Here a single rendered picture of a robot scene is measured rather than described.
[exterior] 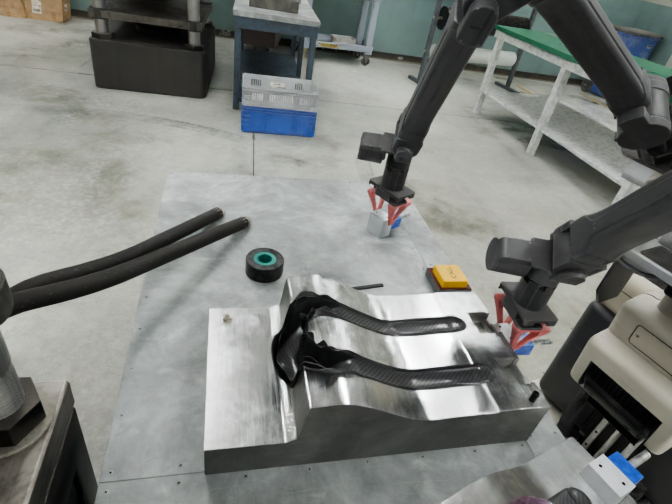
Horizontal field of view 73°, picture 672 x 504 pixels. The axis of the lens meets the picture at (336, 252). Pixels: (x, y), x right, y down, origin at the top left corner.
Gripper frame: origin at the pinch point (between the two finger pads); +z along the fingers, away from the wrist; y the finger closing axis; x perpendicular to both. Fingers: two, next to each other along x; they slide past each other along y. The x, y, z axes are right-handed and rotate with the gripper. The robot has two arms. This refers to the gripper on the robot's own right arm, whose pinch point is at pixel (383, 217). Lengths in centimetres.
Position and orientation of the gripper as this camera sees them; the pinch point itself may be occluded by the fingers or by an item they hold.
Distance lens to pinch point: 116.2
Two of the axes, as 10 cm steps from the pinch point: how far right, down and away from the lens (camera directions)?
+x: 7.6, -2.7, 5.9
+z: -1.6, 8.0, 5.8
